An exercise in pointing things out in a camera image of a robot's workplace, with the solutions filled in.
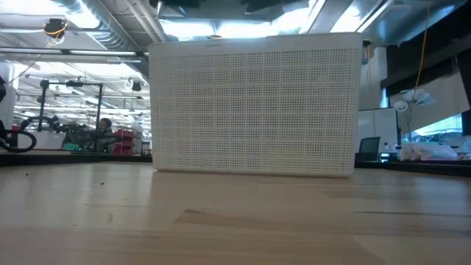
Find black ceiling-mounted camera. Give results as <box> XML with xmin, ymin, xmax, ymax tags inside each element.
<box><xmin>43</xmin><ymin>18</ymin><xmax>69</xmax><ymax>38</ymax></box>

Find black background gantry frame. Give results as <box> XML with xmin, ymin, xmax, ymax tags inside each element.
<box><xmin>38</xmin><ymin>78</ymin><xmax>105</xmax><ymax>134</ymax></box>

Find clear plastic bag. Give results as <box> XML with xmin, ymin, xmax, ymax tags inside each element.
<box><xmin>399</xmin><ymin>142</ymin><xmax>459</xmax><ymax>162</ymax></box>

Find white plastic laundry bin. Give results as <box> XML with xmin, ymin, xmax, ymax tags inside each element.
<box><xmin>148</xmin><ymin>32</ymin><xmax>364</xmax><ymax>178</ymax></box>

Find person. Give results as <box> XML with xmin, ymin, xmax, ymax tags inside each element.
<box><xmin>95</xmin><ymin>117</ymin><xmax>116</xmax><ymax>154</ymax></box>

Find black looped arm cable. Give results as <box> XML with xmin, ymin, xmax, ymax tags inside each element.
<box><xmin>0</xmin><ymin>121</ymin><xmax>38</xmax><ymax>154</ymax></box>

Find white flower-shaped lamp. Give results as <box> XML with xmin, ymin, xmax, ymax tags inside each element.
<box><xmin>392</xmin><ymin>88</ymin><xmax>437</xmax><ymax>143</ymax></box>

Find black background robot arms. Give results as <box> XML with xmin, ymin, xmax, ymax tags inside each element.
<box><xmin>21</xmin><ymin>115</ymin><xmax>101</xmax><ymax>150</ymax></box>

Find black aluminium table frame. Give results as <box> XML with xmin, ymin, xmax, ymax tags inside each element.
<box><xmin>0</xmin><ymin>151</ymin><xmax>471</xmax><ymax>178</ymax></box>

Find black office chair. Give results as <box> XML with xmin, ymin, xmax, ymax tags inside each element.
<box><xmin>357</xmin><ymin>136</ymin><xmax>382</xmax><ymax>163</ymax></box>

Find red storage bins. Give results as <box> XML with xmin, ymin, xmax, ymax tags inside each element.
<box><xmin>113</xmin><ymin>128</ymin><xmax>137</xmax><ymax>155</ymax></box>

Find yellow cable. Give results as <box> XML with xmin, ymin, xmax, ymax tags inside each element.
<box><xmin>414</xmin><ymin>0</ymin><xmax>432</xmax><ymax>93</ymax></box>

